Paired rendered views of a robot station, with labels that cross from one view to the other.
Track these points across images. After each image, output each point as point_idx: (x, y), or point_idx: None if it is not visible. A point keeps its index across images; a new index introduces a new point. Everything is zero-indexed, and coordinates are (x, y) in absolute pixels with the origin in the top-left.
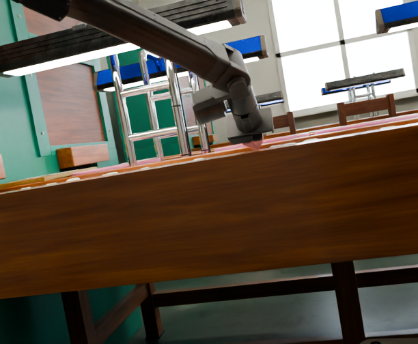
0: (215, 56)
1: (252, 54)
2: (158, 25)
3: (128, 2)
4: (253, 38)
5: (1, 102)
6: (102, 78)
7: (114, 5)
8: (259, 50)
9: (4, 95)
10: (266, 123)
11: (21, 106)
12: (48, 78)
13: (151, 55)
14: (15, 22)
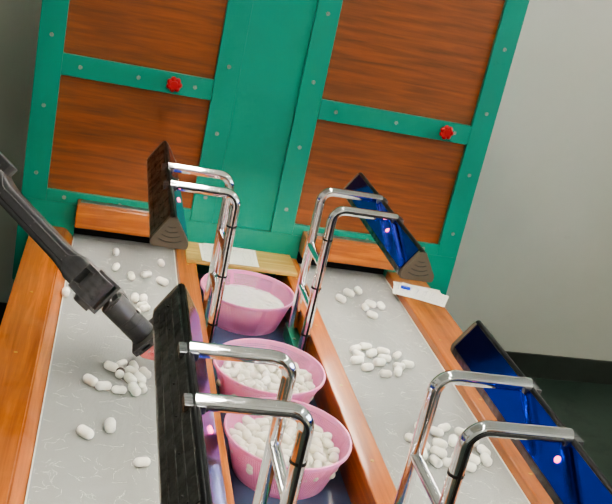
0: (61, 271)
1: (394, 267)
2: (28, 231)
3: (19, 207)
4: (414, 247)
5: (237, 168)
6: (352, 184)
7: (5, 207)
8: (398, 268)
9: (244, 163)
10: (138, 345)
11: (268, 176)
12: (340, 151)
13: (346, 196)
14: (301, 89)
